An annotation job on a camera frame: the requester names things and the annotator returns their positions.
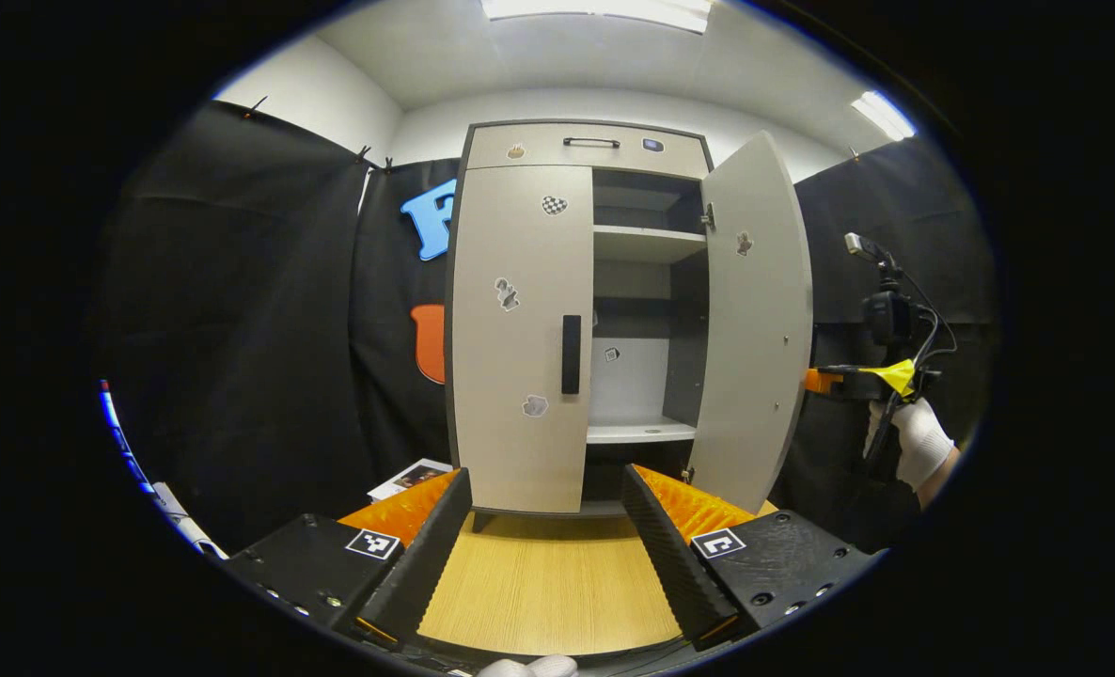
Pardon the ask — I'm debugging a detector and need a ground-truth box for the grey shoe cabinet door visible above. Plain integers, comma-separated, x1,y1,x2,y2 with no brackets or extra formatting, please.
687,132,814,515
448,166,596,515

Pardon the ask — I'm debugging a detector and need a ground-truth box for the grey double-door shoe cabinet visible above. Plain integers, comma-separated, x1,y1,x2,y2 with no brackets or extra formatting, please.
445,119,714,520

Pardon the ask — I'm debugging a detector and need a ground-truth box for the black door handle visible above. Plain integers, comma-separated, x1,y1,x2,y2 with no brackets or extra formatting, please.
561,315,582,395

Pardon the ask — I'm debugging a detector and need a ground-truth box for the black backdrop cloth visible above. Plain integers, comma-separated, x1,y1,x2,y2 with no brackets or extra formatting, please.
97,102,1000,556

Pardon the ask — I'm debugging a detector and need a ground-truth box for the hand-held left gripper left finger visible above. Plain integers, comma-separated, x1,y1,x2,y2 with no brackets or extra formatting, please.
227,467,474,648

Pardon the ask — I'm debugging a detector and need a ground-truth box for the small ceiling light panel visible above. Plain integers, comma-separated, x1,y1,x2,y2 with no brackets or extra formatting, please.
851,91,916,142

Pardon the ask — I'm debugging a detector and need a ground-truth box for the grey cabinet shelf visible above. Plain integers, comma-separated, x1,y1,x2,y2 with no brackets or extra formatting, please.
586,418,698,445
593,226,707,264

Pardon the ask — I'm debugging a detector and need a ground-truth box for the printed white booklet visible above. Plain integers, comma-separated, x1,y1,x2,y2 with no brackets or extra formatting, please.
368,458,453,502

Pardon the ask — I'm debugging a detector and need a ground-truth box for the long ceiling light panel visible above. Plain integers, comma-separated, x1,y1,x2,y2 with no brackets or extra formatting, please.
480,0,712,34

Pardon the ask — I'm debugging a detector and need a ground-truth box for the computer monitor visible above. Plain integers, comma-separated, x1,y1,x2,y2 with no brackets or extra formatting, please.
99,379,159,495

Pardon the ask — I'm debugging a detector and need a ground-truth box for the grey cabinet drawer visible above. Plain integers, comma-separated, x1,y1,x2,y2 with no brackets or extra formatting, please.
466,123,712,180

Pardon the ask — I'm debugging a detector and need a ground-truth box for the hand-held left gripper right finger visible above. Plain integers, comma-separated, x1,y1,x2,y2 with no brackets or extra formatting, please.
621,464,883,652

